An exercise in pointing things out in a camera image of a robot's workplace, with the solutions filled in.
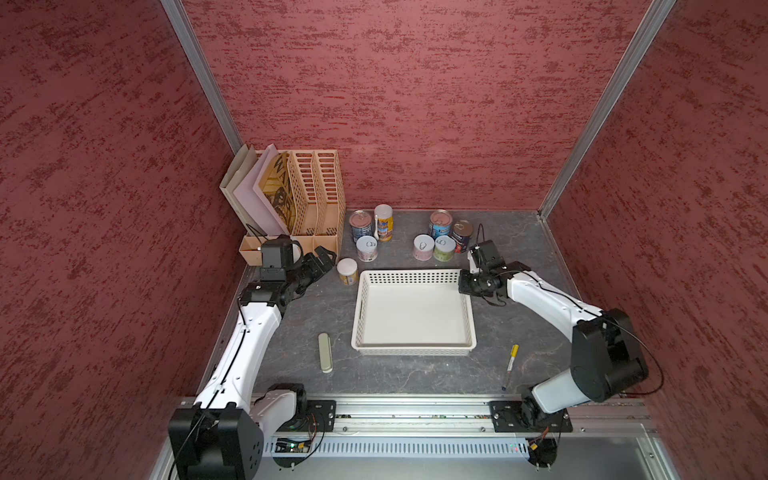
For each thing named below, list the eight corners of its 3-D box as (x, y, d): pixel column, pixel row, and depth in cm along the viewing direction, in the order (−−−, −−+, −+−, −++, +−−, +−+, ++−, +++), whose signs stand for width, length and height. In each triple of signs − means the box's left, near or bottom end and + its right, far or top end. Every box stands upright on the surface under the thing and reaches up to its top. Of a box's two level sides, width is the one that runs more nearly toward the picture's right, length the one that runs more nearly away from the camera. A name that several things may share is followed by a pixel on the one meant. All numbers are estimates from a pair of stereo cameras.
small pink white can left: (356, 262, 106) (355, 253, 102) (358, 244, 111) (357, 235, 107) (377, 262, 106) (376, 253, 102) (378, 244, 111) (377, 235, 107)
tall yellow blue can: (378, 243, 113) (377, 217, 102) (376, 230, 117) (374, 204, 106) (393, 241, 114) (394, 216, 103) (391, 229, 118) (391, 203, 107)
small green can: (434, 263, 108) (436, 251, 102) (432, 248, 113) (434, 235, 107) (453, 263, 108) (456, 251, 102) (450, 248, 113) (454, 235, 107)
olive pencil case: (322, 374, 83) (319, 370, 79) (320, 338, 89) (318, 333, 86) (334, 371, 83) (332, 367, 80) (331, 336, 90) (329, 331, 86)
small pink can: (413, 260, 107) (414, 252, 103) (412, 242, 112) (413, 234, 108) (433, 260, 107) (435, 252, 103) (432, 242, 112) (433, 234, 108)
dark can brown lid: (450, 255, 110) (455, 235, 101) (447, 239, 115) (452, 219, 106) (468, 255, 110) (475, 235, 101) (465, 239, 115) (471, 219, 106)
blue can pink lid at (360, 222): (350, 241, 110) (348, 227, 103) (352, 224, 115) (350, 209, 109) (370, 242, 110) (369, 227, 103) (371, 224, 116) (370, 209, 109)
